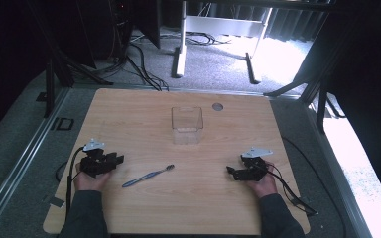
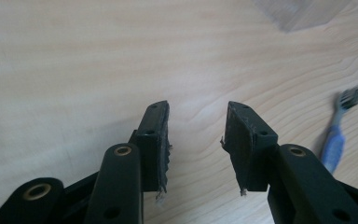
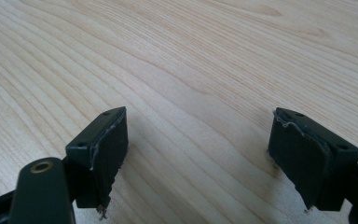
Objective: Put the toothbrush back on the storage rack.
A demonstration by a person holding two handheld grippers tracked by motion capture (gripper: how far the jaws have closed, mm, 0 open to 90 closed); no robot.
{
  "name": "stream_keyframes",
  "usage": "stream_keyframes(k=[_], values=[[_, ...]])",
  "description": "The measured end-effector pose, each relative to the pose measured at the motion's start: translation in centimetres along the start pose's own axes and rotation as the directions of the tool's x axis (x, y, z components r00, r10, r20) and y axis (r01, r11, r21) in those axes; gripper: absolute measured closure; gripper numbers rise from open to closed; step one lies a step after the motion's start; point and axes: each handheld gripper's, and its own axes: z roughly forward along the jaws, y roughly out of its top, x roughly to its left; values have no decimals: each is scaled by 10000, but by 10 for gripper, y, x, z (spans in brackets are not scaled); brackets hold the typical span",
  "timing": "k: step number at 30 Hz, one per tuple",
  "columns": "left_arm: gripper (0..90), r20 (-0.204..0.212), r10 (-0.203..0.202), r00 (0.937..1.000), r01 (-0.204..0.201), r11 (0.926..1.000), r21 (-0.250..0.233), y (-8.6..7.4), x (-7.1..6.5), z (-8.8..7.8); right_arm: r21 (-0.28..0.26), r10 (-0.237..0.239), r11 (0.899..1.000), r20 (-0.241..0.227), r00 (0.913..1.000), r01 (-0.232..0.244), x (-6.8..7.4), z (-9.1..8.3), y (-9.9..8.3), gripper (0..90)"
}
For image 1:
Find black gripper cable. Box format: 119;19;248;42
64;146;90;223
267;162;319;218

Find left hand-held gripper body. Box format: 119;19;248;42
79;138;117;179

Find black cables under desk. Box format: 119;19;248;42
184;31;233;47

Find bundle of black floor cables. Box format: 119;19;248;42
110;31;171;92

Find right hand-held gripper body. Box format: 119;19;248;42
239;147;275;182

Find person's left hand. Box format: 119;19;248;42
73;162;114;193

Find grey tape piece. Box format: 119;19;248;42
42;194;66;209

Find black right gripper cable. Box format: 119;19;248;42
267;162;319;218

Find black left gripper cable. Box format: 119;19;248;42
64;146;90;223

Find person's right hand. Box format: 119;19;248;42
246;161;279;199

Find clear plastic container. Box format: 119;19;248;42
171;105;204;146

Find white desk frame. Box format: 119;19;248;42
171;0;274;85

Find thin black floor cable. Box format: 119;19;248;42
281;136;347;238

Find black floor bracket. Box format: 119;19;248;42
50;116;75;132

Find aluminium floor rail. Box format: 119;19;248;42
302;100;375;238
0;86;71;230

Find dark equipment cabinet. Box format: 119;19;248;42
75;0;163;61

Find black metal stand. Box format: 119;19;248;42
263;77;332;134
35;58;114;119

